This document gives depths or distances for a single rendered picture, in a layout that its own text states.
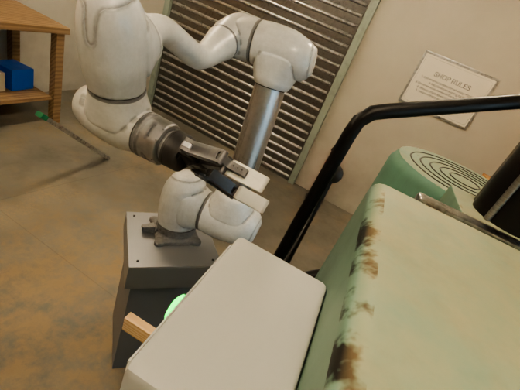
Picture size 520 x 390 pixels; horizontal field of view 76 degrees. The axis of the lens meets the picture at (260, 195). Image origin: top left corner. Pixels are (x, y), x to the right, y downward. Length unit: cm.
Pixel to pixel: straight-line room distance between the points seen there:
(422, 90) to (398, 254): 330
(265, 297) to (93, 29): 51
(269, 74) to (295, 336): 95
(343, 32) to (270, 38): 246
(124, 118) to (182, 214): 65
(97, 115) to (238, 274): 55
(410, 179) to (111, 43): 47
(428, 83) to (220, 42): 265
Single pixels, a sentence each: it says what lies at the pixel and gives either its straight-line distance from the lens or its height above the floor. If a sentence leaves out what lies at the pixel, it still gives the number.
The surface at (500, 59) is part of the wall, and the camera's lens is 352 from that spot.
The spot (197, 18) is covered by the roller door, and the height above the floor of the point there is 117.
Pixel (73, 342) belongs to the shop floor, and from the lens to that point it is 191.
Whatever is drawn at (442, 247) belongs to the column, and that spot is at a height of 152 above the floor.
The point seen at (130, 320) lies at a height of 94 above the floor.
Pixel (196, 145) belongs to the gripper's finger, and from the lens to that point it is 58.
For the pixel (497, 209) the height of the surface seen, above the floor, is 153.
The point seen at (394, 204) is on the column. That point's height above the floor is 152.
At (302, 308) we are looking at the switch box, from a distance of 18.
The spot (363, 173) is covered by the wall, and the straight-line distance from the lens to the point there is 365.
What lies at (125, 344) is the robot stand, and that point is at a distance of 169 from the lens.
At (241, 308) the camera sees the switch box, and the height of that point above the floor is 148.
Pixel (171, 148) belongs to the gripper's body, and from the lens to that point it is 64.
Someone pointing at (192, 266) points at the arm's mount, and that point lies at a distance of 128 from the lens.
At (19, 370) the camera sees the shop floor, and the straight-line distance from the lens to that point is 186.
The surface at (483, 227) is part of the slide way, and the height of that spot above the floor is 152.
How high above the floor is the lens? 160
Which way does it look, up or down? 29 degrees down
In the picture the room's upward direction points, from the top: 23 degrees clockwise
